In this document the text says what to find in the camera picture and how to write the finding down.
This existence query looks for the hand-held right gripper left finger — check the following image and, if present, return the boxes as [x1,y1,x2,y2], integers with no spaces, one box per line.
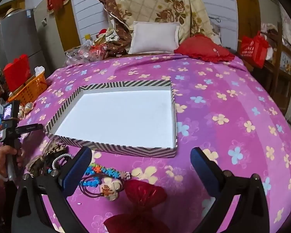
[12,147,93,233]

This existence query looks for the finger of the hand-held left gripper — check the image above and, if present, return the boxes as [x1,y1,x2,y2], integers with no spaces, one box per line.
[16,124,43,134]

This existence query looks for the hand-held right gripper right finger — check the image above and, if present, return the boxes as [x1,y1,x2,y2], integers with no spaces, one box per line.
[190,147,279,233]

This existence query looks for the blue beaded bracelet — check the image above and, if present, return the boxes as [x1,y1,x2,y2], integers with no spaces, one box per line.
[81,177,101,187]

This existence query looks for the silver woven bracelet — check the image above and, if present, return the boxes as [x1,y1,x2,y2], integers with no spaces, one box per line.
[51,153,72,173]

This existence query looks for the multicoloured beaded bracelet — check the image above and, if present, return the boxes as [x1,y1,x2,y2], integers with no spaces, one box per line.
[85,164,131,181]

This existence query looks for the leopard bow brown scrunchie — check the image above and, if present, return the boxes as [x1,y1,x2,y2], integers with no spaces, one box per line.
[25,142,68,177]

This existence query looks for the cartoon charm hair tie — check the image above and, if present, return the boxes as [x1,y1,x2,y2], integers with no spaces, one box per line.
[79,173,131,202]

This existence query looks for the red bow hair clip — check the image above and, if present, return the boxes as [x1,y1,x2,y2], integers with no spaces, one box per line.
[104,180,171,233]

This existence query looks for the striped cardboard box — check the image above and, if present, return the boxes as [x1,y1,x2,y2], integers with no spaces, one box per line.
[44,80,178,159]

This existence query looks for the person's left hand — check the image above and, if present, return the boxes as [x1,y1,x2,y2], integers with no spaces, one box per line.
[0,147,25,179]

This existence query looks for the orange plastic basket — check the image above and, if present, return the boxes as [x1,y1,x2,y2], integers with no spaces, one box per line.
[8,73,48,106]

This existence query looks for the purple floral bedsheet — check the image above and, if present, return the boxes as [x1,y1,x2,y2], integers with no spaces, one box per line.
[15,52,291,233]

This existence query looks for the red paper bag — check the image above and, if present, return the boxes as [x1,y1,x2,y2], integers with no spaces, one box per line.
[3,55,32,92]

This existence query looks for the white tissue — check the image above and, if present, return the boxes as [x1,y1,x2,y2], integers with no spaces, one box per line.
[34,65,46,77]

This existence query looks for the clear plastic bags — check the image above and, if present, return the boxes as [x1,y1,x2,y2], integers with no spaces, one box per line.
[64,40,107,66]

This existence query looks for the grey refrigerator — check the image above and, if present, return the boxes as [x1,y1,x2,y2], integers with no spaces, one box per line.
[0,7,51,66]

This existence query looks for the red foil package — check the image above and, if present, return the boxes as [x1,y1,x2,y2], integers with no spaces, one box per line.
[88,45,109,60]

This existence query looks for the red ruffled pillow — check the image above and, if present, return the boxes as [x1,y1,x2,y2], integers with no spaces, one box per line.
[174,34,235,64]

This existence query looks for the santa plush doll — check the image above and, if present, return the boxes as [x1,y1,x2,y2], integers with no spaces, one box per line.
[96,29,109,40]

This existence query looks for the red gift bag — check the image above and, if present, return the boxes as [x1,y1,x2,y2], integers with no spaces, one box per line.
[240,31,269,69]

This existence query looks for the wooden shelf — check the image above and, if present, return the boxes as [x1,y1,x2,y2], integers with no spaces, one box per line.
[257,22,291,117]

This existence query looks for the brown floral quilt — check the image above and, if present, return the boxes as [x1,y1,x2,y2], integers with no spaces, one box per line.
[91,0,134,60]

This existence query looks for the white pillow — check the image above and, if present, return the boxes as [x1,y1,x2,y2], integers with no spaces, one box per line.
[128,21,180,55]

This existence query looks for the white panelled headboard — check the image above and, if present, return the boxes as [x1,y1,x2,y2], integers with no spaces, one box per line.
[71,0,238,54]

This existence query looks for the floral beige pillow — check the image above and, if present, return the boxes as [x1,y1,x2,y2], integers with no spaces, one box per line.
[104,0,215,38]

